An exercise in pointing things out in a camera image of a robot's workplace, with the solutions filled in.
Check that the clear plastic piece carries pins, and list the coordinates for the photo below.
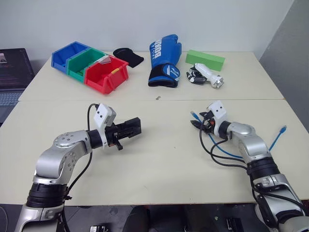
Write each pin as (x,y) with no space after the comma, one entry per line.
(106,60)

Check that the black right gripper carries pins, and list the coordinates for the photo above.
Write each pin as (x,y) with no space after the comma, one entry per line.
(209,125)

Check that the green plastic storage bin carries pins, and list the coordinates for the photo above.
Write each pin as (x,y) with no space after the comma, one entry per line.
(83,58)

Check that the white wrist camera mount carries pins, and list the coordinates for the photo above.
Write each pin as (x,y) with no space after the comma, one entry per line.
(102,113)
(218,111)

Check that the red plastic storage bin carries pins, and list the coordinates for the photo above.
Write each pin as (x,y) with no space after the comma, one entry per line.
(106,83)

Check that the green rectangular block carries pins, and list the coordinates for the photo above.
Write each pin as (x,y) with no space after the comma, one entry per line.
(205,60)

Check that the black fabric wrist pad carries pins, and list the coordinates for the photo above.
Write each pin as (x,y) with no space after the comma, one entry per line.
(128,56)

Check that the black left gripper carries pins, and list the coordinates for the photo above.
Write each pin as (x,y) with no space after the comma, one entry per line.
(112,135)

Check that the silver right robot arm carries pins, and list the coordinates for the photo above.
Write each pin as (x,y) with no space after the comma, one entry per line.
(251,142)

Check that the white robotic dexterous hand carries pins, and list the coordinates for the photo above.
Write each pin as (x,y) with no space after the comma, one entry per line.
(207,73)

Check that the small black device under table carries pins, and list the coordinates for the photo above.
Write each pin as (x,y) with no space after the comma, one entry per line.
(97,228)

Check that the blue boxing glove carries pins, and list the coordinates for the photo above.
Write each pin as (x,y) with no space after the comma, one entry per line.
(166,55)

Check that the grey open laptop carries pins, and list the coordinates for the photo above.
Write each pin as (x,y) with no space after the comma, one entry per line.
(13,72)

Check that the blue plastic storage bin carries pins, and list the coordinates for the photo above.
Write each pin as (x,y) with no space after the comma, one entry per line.
(60,56)

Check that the dark rounded shape under table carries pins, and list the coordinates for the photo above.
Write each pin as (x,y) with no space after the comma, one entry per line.
(141,217)

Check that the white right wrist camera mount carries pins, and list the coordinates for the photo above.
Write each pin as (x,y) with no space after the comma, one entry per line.
(218,111)

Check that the small yellow piece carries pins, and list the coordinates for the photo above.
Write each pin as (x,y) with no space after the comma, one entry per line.
(115,70)

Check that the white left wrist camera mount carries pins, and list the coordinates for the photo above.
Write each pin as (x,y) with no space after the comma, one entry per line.
(102,113)

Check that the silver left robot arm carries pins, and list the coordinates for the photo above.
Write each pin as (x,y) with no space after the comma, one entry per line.
(60,154)

